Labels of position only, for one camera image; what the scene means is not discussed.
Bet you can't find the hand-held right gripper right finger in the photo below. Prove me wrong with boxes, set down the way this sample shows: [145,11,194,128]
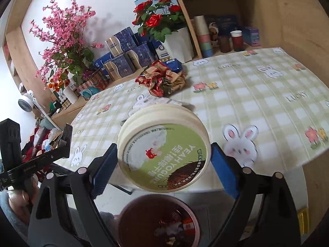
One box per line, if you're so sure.
[210,142,301,247]

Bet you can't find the blue white label carton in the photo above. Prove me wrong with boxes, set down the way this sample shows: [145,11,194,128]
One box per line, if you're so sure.
[152,38,171,61]

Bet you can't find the pink blossom plant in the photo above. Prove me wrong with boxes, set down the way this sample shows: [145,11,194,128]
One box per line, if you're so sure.
[28,0,104,85]

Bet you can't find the flat dark blue box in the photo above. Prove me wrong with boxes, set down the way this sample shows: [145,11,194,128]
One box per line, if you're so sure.
[159,58,184,74]

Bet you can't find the row of small bottles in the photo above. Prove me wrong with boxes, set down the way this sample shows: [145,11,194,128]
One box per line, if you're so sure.
[55,96,71,110]

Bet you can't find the red gold wrapper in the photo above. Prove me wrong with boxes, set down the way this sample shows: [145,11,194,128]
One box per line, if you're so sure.
[135,60,188,98]

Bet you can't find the yellow packet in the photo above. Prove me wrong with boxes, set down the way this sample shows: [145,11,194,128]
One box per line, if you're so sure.
[298,207,310,234]

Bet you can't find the red rose plant white pot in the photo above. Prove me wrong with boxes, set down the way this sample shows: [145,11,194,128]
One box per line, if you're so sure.
[132,0,196,63]

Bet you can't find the dark blue illustrated tin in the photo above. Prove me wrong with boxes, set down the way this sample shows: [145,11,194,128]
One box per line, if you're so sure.
[204,14,239,38]

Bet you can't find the teal wavy planter box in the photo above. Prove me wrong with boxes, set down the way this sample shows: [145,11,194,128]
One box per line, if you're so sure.
[76,71,110,101]

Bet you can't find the person's left forearm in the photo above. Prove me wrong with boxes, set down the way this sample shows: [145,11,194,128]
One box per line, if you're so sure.
[0,193,29,237]

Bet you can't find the pile of red clutter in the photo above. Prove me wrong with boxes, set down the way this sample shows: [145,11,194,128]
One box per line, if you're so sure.
[22,126,63,160]

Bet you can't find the small light blue box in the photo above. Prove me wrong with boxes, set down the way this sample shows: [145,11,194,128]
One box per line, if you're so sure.
[243,26,261,47]

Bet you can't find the orange flowers in white vase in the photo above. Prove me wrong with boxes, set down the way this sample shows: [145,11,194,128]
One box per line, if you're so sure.
[46,76,79,104]

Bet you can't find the plain blue carton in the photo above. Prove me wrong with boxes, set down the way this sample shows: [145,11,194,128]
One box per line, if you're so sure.
[94,52,114,70]

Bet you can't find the low wooden cabinet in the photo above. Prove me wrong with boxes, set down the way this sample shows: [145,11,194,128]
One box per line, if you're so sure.
[50,67,147,126]

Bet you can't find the checked rabbit print tablecloth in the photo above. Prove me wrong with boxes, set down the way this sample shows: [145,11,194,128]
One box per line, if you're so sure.
[71,47,329,192]

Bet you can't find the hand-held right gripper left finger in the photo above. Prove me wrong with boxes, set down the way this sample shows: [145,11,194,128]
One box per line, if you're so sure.
[27,143,122,247]

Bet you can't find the stack of pastel cups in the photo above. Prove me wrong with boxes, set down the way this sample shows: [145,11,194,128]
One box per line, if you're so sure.
[193,15,214,58]

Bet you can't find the person's left hand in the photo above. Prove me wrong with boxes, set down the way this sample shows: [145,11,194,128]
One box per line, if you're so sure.
[7,182,34,213]

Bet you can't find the wooden shelf unit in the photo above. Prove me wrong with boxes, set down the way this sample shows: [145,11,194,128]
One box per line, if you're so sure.
[168,0,283,59]

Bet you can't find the brown cup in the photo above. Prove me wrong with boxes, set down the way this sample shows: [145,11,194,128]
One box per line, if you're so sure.
[218,35,232,53]

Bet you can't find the brown plastic trash bin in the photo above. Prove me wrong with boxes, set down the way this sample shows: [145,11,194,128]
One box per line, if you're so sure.
[118,195,200,247]

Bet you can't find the white desk fan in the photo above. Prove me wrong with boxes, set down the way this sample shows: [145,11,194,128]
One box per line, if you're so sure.
[18,90,58,129]

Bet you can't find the blue gold patterned gift box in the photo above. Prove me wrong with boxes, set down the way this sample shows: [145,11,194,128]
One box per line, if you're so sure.
[105,27,139,57]
[125,43,156,69]
[103,54,135,81]

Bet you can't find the round green yogurt tub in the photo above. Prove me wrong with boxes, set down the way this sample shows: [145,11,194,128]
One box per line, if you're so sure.
[117,105,210,193]

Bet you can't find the red cup white rim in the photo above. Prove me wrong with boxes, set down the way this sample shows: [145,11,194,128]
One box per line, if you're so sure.
[230,30,244,52]

